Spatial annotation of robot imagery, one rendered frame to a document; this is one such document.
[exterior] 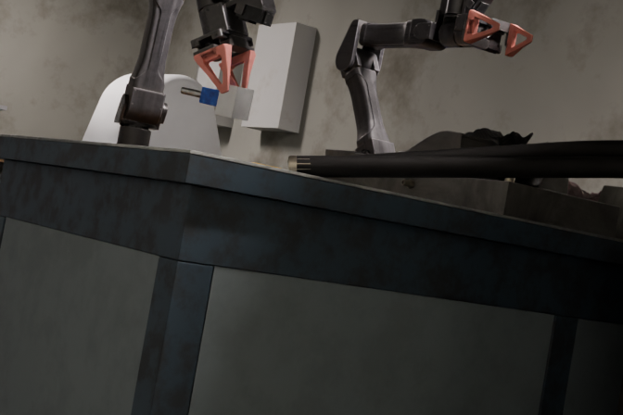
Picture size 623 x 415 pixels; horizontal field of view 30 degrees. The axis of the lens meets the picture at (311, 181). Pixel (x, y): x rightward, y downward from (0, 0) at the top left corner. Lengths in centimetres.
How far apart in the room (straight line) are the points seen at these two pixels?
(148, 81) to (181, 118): 449
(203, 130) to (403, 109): 119
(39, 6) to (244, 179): 768
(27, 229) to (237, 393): 51
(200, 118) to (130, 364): 546
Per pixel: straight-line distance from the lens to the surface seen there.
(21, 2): 896
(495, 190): 183
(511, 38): 248
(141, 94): 228
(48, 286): 169
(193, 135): 683
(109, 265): 152
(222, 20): 197
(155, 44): 228
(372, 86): 271
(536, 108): 587
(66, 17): 909
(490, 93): 611
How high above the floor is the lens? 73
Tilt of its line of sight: 2 degrees up
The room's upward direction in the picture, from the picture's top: 10 degrees clockwise
